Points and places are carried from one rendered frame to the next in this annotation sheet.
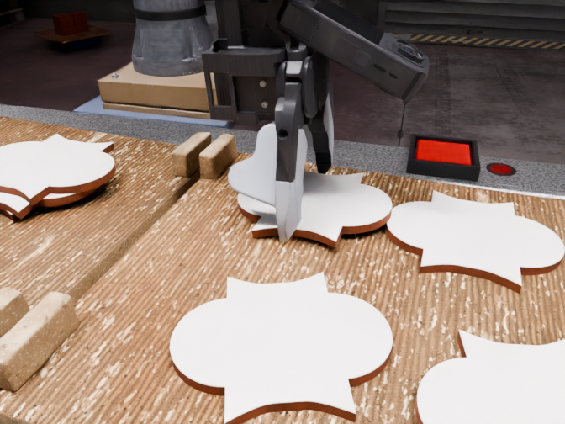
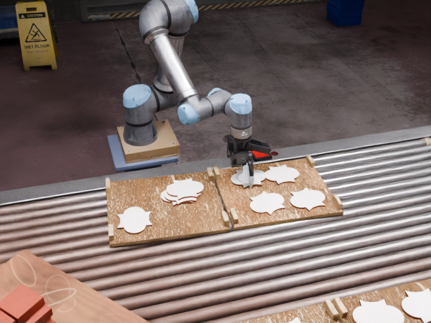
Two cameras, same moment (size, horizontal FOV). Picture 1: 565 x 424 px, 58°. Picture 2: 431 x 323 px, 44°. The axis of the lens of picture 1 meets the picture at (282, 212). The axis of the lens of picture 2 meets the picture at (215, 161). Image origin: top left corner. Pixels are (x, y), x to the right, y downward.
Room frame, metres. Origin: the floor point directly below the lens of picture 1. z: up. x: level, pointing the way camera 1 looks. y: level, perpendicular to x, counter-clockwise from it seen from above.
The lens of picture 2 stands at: (-0.96, 0.97, 2.16)
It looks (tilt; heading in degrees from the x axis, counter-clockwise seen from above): 34 degrees down; 328
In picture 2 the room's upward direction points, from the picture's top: 1 degrees clockwise
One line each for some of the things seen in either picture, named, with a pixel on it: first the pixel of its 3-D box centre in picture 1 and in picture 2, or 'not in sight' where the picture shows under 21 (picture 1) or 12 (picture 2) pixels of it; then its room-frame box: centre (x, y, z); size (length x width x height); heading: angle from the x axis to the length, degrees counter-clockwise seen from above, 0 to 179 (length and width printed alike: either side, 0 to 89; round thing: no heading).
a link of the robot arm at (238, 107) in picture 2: not in sight; (240, 111); (0.41, 0.01, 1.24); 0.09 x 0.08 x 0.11; 5
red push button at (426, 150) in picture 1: (442, 156); (260, 154); (0.52, -0.18, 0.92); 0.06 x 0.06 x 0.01; 75
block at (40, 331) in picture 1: (34, 338); (233, 216); (0.22, 0.15, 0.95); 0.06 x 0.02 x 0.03; 162
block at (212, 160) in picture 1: (219, 155); (216, 172); (0.47, 0.07, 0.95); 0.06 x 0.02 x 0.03; 162
